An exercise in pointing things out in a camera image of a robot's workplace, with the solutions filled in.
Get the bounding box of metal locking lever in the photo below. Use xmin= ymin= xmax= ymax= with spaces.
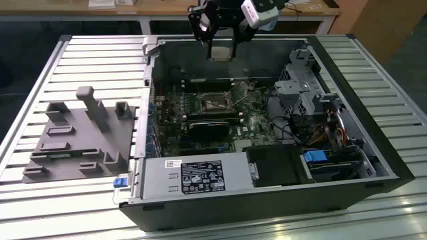
xmin=232 ymin=95 xmax=251 ymax=106

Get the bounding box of silver CPU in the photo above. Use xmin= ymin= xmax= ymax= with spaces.
xmin=212 ymin=45 xmax=234 ymax=62

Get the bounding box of black PC case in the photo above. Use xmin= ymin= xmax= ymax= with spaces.
xmin=118 ymin=33 xmax=417 ymax=232

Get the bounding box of yellow red wire bundle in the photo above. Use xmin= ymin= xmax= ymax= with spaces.
xmin=308 ymin=107 xmax=350 ymax=151

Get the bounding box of white cardboard box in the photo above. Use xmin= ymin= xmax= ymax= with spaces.
xmin=88 ymin=0 xmax=116 ymax=10

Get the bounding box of CPU socket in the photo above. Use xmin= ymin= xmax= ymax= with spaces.
xmin=199 ymin=92 xmax=232 ymax=113

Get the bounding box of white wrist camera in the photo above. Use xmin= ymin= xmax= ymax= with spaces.
xmin=240 ymin=0 xmax=280 ymax=29

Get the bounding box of black plastic shroud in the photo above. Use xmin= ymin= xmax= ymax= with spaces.
xmin=244 ymin=144 xmax=314 ymax=188

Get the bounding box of black graphics card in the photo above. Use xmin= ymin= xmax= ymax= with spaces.
xmin=186 ymin=119 xmax=232 ymax=143

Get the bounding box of silver disk bay cage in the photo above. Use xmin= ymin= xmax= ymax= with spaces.
xmin=274 ymin=49 xmax=344 ymax=118

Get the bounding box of gray power supply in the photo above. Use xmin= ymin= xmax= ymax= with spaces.
xmin=131 ymin=151 xmax=260 ymax=201

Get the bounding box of gray parts rack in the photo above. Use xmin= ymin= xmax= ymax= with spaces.
xmin=20 ymin=85 xmax=140 ymax=185

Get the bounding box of green motherboard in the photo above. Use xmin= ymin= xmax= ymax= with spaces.
xmin=155 ymin=79 xmax=284 ymax=157

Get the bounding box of blue case latch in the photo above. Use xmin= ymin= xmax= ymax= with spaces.
xmin=112 ymin=177 xmax=130 ymax=189

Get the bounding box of blue disk carrier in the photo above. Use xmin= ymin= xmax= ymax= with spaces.
xmin=303 ymin=149 xmax=328 ymax=165

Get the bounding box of metal socket cover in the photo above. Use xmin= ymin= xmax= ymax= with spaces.
xmin=231 ymin=80 xmax=252 ymax=101

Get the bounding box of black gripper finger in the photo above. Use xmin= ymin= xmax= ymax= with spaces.
xmin=187 ymin=4 xmax=219 ymax=60
xmin=231 ymin=16 xmax=256 ymax=59

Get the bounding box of gray case handle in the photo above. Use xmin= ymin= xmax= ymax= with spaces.
xmin=142 ymin=36 xmax=159 ymax=57

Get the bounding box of wooden desk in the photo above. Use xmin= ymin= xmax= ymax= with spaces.
xmin=0 ymin=0 xmax=342 ymax=36

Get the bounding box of brown wooden cabinet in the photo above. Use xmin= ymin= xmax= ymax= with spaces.
xmin=328 ymin=0 xmax=427 ymax=65

